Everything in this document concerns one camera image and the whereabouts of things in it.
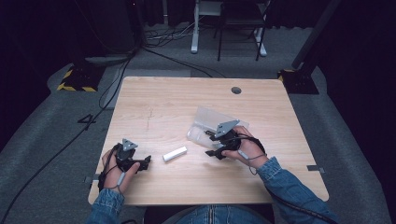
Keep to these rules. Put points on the yellow black striped stand base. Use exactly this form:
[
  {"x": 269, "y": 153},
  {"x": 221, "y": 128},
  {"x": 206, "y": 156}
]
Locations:
[{"x": 81, "y": 79}]

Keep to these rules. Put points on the person's lap in jeans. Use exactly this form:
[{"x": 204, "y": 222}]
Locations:
[{"x": 221, "y": 215}]

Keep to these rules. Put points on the dark equipment case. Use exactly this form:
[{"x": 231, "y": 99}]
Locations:
[{"x": 109, "y": 28}]

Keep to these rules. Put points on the clear plastic pencil case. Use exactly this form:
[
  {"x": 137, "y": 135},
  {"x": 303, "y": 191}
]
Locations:
[{"x": 202, "y": 124}]

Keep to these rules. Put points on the grey tape strip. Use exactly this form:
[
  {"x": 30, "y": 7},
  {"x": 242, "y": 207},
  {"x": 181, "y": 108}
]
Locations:
[
  {"x": 88, "y": 179},
  {"x": 315, "y": 169}
]

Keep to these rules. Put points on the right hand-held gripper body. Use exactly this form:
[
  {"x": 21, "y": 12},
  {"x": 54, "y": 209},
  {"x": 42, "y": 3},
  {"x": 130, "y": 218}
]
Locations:
[{"x": 229, "y": 140}]

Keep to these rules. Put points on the black chair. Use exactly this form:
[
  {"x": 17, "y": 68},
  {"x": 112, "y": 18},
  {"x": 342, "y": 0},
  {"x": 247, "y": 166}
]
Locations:
[{"x": 241, "y": 21}]

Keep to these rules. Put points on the person's right hand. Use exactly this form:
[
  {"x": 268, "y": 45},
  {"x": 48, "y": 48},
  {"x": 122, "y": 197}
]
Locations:
[{"x": 250, "y": 149}]

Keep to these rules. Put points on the black stand with slanted pole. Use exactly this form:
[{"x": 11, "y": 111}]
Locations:
[{"x": 300, "y": 81}]

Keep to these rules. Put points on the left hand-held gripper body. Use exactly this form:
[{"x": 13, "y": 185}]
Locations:
[{"x": 126, "y": 157}]

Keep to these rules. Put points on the white desk frame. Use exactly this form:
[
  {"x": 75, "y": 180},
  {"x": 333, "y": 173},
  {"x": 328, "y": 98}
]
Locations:
[{"x": 195, "y": 37}]

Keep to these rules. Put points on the white eraser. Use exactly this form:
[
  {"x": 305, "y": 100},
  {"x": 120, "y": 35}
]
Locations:
[{"x": 175, "y": 154}]

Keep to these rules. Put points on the person's left hand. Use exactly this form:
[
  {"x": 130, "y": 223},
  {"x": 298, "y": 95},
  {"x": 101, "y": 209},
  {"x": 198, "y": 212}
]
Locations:
[{"x": 113, "y": 179}]

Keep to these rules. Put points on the round dark table grommet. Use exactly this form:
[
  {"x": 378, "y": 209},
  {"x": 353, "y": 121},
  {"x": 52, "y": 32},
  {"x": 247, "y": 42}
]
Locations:
[{"x": 236, "y": 90}]

